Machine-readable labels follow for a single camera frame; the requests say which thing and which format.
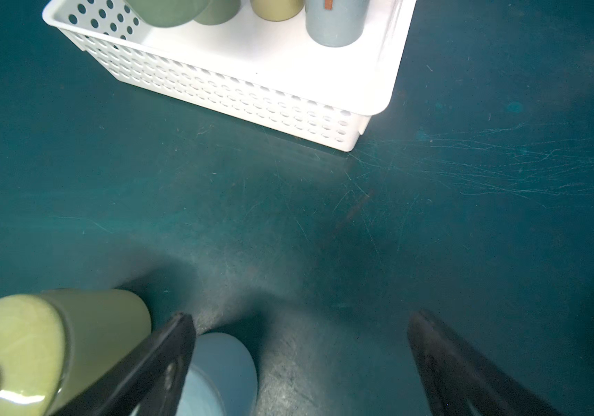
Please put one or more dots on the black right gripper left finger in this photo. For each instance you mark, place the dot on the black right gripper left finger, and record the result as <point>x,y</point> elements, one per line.
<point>148,381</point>

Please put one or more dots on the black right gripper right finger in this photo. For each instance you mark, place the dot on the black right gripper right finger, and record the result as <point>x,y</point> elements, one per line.
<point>459,380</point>

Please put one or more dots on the blue tea canister front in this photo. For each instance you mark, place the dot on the blue tea canister front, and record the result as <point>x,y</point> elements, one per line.
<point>222,378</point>

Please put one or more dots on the blue tea canister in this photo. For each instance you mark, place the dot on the blue tea canister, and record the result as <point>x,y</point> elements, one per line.
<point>222,378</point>
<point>336,23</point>

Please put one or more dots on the yellow tea canister front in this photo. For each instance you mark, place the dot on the yellow tea canister front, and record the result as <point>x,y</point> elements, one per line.
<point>54,345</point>

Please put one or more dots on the yellow tea canister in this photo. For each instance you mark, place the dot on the yellow tea canister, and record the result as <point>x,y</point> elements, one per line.
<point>54,345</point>
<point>277,10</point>

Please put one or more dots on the green tea canister front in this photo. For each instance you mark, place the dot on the green tea canister front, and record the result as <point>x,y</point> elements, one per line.
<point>167,13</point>

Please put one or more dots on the green tea canister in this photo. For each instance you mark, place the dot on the green tea canister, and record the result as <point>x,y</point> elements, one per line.
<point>167,13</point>
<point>219,12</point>

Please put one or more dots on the white perforated plastic basket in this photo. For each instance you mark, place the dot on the white perforated plastic basket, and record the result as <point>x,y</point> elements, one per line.
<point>271,74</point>

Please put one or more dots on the green tea canister back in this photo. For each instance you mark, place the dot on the green tea canister back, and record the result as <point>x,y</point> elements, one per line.
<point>219,12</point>

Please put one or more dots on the blue tea canister back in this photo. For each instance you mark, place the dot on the blue tea canister back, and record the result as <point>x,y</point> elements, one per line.
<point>336,23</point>

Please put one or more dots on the yellow tea canister back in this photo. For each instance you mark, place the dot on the yellow tea canister back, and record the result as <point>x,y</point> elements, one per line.
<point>277,10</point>

